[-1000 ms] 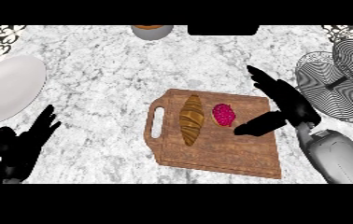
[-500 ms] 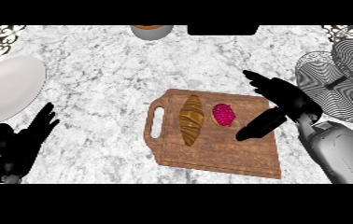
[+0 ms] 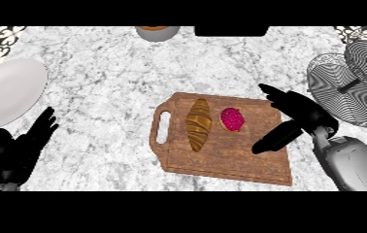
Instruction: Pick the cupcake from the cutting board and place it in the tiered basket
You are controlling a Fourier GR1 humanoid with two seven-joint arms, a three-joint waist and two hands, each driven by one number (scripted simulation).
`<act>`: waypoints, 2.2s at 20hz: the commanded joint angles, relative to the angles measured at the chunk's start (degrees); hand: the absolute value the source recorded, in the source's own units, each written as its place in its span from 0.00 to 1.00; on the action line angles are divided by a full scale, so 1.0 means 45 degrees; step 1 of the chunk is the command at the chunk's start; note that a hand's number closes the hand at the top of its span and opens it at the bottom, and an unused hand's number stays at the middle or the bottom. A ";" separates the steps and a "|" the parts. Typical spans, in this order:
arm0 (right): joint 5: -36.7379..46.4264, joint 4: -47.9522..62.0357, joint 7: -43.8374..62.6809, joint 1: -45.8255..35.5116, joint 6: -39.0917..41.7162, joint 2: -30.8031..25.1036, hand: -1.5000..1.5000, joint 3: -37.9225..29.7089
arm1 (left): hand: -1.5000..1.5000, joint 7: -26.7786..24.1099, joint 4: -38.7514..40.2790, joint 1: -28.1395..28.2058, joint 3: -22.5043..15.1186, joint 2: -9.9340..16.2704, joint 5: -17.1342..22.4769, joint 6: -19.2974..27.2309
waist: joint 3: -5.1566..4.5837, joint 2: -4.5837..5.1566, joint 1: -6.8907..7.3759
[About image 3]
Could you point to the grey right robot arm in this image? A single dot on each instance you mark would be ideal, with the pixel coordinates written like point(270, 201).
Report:
point(341, 159)

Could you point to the white plate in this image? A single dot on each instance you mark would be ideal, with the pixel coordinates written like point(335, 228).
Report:
point(18, 89)

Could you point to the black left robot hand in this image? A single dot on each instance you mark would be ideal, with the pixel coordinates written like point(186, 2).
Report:
point(21, 146)

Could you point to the grey pot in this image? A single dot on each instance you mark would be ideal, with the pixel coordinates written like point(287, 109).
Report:
point(156, 33)

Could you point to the brown wooden cutting board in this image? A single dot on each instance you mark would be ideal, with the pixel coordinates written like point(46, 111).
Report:
point(221, 139)

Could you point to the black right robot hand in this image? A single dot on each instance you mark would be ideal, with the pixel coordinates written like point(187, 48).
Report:
point(301, 110)

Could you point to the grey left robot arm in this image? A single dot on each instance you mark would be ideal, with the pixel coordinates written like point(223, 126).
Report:
point(9, 187)

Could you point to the pink frosted cupcake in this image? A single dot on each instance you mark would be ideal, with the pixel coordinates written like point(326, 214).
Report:
point(233, 119)

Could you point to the black appliance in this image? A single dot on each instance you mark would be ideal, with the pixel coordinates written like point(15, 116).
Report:
point(231, 31)

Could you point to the brown croissant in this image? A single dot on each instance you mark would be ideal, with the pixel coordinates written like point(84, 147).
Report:
point(199, 124)

